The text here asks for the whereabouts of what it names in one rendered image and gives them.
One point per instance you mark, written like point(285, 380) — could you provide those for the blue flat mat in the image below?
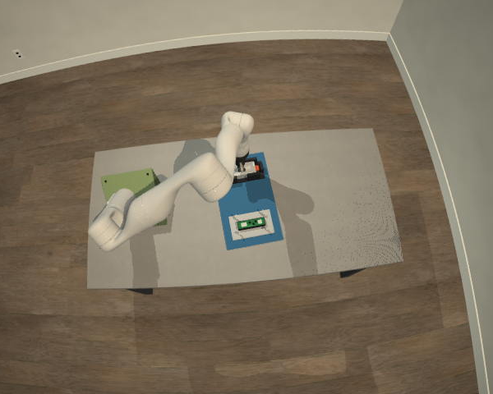
point(252, 200)

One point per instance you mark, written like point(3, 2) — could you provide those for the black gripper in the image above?
point(240, 162)

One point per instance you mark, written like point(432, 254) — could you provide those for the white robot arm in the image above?
point(211, 176)

